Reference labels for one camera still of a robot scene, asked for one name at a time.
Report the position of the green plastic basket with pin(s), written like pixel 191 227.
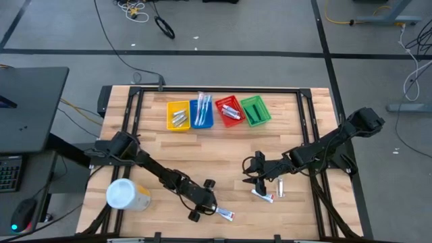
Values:
pixel 266 113

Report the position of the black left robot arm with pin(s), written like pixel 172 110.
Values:
pixel 152 165

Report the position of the black keyboard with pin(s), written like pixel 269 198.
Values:
pixel 8 173

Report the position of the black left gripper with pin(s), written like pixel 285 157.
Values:
pixel 199 199

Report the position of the red plastic basket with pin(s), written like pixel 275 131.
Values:
pixel 236 123

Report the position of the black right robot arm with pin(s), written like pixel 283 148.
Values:
pixel 330 141

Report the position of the white lidded yellow container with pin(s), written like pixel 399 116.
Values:
pixel 126 195

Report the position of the blue plastic basket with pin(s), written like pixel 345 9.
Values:
pixel 193 125

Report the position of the clear toothbrush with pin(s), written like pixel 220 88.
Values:
pixel 198 111

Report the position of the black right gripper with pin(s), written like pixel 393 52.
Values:
pixel 270 167

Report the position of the teal white toothbrush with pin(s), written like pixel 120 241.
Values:
pixel 202 113

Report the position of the grey desk foot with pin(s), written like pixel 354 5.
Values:
pixel 408 107

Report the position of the red toothbrush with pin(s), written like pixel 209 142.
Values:
pixel 209 104

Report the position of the black table bracket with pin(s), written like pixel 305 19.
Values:
pixel 104 101

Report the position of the black computer mouse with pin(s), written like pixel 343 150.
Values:
pixel 23 214

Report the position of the black table frame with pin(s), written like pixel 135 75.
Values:
pixel 219 89

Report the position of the black desk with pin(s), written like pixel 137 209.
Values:
pixel 30 108

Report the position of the black desk support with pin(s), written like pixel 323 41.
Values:
pixel 67 148

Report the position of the small silver battery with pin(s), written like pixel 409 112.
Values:
pixel 280 188

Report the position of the yellow plastic basket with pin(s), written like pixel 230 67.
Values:
pixel 169 125

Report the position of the grey desk leg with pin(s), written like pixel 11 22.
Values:
pixel 388 19

